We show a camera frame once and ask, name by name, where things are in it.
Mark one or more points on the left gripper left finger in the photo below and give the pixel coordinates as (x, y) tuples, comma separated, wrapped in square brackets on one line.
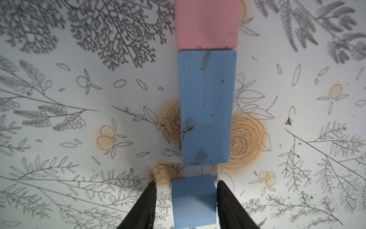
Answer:
[(142, 214)]

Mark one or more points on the blue block three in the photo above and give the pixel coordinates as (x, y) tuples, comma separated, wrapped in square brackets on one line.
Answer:
[(206, 84)]

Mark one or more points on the floral table mat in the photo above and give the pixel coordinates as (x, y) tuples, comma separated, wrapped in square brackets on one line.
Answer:
[(90, 113)]

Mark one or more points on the blue block four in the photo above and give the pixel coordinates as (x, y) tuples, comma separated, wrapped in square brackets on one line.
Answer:
[(194, 202)]

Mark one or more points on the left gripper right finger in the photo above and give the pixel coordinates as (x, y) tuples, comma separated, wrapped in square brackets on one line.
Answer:
[(231, 213)]

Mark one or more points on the pink block four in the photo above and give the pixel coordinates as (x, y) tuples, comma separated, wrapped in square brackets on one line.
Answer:
[(207, 24)]

